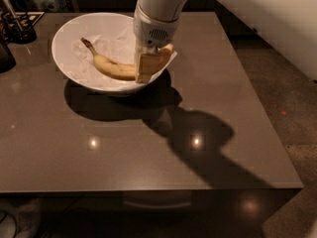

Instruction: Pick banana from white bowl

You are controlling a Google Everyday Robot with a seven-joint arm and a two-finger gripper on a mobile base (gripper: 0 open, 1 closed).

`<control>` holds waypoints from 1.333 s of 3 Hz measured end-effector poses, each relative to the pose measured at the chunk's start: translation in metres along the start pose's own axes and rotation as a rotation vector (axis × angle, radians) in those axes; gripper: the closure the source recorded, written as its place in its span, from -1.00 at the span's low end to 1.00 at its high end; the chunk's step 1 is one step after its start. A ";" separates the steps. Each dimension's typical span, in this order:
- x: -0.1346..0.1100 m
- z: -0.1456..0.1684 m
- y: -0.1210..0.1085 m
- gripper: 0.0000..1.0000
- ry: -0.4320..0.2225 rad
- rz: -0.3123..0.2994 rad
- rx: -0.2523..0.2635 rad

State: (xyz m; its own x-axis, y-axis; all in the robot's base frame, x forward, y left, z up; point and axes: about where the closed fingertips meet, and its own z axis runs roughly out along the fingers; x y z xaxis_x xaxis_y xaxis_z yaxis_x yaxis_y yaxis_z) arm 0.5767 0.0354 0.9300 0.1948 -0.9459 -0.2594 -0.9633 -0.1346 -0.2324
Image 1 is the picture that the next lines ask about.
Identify white pen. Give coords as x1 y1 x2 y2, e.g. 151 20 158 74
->
2 0 23 32

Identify dark round container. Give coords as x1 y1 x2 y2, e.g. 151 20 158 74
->
0 38 16 72

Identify drawer handle under table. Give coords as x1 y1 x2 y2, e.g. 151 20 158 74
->
123 190 192 210

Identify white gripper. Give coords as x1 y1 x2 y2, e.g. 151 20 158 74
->
134 2 180 83

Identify yellow banana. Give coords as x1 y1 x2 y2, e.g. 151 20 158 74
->
81 38 173 81

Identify white paper napkin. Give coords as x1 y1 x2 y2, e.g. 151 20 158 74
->
63 29 176 95

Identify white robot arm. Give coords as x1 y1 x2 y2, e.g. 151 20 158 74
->
134 0 317 80

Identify white ceramic bowl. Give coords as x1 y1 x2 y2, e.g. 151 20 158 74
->
51 12 172 95

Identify black wire pen holder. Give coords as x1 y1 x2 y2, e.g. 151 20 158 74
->
1 12 37 44

